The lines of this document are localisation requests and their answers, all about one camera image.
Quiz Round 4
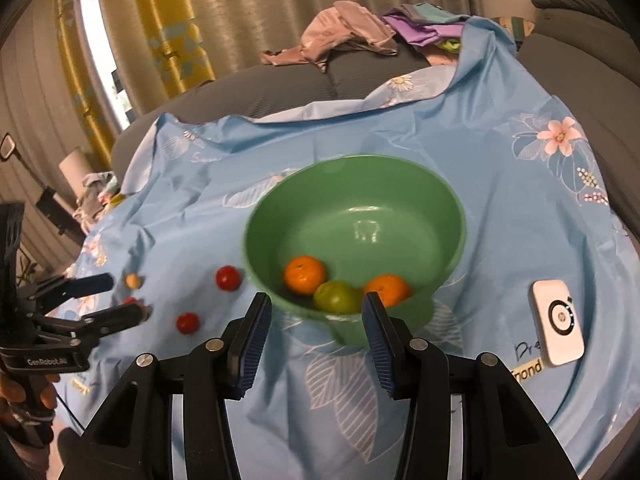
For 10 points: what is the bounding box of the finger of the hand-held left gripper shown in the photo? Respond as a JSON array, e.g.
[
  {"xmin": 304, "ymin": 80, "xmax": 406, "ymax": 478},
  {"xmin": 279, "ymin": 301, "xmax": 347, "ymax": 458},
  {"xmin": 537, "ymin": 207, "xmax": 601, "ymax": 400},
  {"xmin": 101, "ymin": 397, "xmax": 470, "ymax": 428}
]
[
  {"xmin": 20, "ymin": 273, "xmax": 115, "ymax": 313},
  {"xmin": 37, "ymin": 302, "xmax": 151, "ymax": 348}
]

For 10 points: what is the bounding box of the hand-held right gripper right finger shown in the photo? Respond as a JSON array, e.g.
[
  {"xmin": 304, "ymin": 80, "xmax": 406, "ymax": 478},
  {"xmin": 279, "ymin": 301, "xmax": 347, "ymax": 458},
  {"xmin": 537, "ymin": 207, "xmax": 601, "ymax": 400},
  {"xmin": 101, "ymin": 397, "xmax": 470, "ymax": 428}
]
[{"xmin": 361, "ymin": 291, "xmax": 581, "ymax": 480}]

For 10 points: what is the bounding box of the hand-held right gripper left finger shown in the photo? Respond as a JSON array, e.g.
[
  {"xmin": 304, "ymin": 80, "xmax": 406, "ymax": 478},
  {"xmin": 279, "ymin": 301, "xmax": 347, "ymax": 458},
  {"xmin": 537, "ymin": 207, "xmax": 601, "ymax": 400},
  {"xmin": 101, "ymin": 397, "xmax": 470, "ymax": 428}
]
[{"xmin": 60, "ymin": 291, "xmax": 273, "ymax": 480}]

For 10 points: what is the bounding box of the green plastic bowl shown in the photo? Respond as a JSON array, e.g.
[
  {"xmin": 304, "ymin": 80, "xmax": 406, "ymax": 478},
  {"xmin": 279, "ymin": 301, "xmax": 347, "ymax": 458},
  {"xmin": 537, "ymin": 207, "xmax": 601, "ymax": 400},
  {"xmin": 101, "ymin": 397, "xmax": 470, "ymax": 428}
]
[{"xmin": 243, "ymin": 154, "xmax": 468, "ymax": 347}]

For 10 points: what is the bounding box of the person's left hand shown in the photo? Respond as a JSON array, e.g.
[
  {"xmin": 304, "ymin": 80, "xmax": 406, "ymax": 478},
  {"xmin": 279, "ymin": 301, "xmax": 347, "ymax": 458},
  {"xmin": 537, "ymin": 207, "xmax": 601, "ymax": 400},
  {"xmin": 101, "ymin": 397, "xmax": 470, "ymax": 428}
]
[{"xmin": 0, "ymin": 375, "xmax": 60, "ymax": 428}]

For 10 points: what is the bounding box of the orange mandarin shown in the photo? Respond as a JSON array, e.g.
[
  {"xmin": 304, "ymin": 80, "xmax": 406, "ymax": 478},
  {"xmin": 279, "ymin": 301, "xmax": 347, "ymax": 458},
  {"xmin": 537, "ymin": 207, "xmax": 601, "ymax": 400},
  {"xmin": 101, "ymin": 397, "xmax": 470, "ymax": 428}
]
[
  {"xmin": 283, "ymin": 255, "xmax": 327, "ymax": 295},
  {"xmin": 363, "ymin": 274, "xmax": 413, "ymax": 308}
]

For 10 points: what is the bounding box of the green tomato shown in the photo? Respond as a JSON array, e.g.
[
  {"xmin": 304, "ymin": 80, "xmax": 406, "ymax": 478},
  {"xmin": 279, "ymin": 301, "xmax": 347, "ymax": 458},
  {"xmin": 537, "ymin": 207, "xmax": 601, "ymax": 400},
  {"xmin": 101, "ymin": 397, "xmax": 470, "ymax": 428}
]
[{"xmin": 313, "ymin": 280, "xmax": 364, "ymax": 314}]

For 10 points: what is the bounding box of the black tripod stand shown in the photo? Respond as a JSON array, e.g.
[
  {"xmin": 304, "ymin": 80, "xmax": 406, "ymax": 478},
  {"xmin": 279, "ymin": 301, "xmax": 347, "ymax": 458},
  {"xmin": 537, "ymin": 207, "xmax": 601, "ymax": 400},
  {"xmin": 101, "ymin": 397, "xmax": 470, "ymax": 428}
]
[{"xmin": 0, "ymin": 132, "xmax": 83, "ymax": 246}]

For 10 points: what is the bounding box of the pile of pale clothes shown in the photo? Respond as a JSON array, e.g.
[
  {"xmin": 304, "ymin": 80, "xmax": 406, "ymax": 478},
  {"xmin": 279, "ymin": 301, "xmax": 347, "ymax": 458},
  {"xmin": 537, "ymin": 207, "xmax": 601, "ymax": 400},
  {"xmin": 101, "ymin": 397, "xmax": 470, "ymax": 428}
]
[{"xmin": 75, "ymin": 171, "xmax": 123, "ymax": 233}]

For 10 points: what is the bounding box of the white paper roll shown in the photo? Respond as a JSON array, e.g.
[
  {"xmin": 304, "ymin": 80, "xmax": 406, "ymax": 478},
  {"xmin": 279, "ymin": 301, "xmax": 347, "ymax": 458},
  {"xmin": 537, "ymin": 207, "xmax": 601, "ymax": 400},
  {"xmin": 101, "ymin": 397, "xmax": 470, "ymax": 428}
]
[{"xmin": 58, "ymin": 146, "xmax": 93, "ymax": 196}]

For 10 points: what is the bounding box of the white pocket device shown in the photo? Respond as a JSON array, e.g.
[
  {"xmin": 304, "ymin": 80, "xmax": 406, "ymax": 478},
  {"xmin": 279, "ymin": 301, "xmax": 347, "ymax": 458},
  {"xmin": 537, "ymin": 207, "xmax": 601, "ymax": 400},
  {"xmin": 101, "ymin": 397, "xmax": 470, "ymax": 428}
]
[{"xmin": 531, "ymin": 279, "xmax": 586, "ymax": 367}]

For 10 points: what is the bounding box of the beige curtain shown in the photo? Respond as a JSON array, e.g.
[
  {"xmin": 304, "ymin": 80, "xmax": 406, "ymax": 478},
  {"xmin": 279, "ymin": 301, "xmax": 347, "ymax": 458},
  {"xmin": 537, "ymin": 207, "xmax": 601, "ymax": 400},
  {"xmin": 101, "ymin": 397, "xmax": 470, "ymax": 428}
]
[
  {"xmin": 95, "ymin": 0, "xmax": 481, "ymax": 111},
  {"xmin": 0, "ymin": 35, "xmax": 113, "ymax": 281}
]

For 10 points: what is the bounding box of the blue floral cloth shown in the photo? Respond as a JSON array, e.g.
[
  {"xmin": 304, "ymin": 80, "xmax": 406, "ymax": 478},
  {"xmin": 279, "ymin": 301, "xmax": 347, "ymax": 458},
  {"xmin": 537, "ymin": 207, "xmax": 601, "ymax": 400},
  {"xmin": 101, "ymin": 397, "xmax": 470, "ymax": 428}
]
[{"xmin": 62, "ymin": 15, "xmax": 632, "ymax": 480}]

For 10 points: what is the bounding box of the window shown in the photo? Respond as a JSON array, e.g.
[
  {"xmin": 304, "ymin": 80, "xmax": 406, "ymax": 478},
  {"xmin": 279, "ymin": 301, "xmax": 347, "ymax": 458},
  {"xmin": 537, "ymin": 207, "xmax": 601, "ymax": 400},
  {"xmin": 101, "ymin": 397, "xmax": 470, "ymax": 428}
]
[{"xmin": 75, "ymin": 0, "xmax": 133, "ymax": 131}]

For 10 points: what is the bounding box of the grey sofa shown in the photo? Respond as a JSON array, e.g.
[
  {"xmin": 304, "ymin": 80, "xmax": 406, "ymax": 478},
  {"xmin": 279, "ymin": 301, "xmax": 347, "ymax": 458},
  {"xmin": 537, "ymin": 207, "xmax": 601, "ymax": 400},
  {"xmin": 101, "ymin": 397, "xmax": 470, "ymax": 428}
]
[{"xmin": 110, "ymin": 0, "xmax": 640, "ymax": 311}]

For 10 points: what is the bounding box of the yellow patterned curtain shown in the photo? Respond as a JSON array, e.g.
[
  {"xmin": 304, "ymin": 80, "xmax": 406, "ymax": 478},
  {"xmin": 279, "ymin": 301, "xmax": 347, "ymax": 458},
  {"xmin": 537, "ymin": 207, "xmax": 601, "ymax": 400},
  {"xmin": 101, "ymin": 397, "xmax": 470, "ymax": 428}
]
[{"xmin": 52, "ymin": 0, "xmax": 216, "ymax": 161}]

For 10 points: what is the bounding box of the light pink garment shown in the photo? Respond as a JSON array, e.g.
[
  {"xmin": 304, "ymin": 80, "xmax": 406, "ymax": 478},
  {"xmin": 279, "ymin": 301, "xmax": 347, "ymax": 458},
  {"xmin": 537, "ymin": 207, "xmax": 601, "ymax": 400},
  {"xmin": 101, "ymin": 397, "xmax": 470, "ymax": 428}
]
[{"xmin": 422, "ymin": 49, "xmax": 458, "ymax": 67}]

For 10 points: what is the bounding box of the purple garment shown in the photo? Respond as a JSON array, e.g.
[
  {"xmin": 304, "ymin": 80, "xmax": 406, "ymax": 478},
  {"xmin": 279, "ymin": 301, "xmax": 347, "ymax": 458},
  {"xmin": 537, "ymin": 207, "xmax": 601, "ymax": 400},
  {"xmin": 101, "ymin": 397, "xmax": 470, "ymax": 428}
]
[{"xmin": 382, "ymin": 12, "xmax": 468, "ymax": 48}]

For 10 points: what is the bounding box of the teal garment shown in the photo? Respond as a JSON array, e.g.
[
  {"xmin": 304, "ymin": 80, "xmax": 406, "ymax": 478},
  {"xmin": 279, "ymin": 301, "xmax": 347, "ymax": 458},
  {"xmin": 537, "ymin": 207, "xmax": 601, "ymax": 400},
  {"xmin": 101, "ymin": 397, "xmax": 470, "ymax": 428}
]
[{"xmin": 395, "ymin": 2, "xmax": 451, "ymax": 23}]

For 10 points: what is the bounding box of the printed pillow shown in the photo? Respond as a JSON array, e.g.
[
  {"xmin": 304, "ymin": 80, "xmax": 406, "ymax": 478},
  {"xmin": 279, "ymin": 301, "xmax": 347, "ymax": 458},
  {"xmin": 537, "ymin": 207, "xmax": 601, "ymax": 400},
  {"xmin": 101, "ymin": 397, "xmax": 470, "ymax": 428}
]
[{"xmin": 492, "ymin": 16, "xmax": 532, "ymax": 43}]

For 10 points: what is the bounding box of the black cable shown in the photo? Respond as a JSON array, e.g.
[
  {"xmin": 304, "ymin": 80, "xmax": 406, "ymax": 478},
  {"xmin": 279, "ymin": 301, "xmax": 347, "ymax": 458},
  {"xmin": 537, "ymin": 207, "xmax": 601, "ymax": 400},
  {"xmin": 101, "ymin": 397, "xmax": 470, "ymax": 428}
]
[{"xmin": 54, "ymin": 392, "xmax": 85, "ymax": 433}]

